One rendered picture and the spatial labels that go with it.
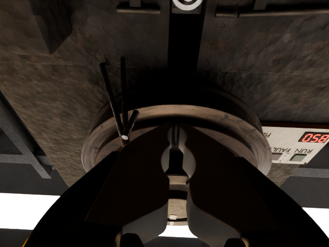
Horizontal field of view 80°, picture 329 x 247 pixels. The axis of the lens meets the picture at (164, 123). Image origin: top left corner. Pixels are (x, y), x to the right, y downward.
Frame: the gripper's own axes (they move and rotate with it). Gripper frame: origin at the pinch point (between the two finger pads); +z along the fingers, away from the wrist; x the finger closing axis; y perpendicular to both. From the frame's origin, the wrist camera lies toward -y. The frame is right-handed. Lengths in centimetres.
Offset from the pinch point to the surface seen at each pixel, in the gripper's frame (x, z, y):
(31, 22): -18.3, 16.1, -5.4
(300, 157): 44, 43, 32
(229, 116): 10.9, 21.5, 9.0
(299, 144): 41, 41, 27
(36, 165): -348, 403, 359
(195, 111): 4.6, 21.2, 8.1
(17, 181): -546, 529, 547
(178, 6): 0.6, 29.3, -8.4
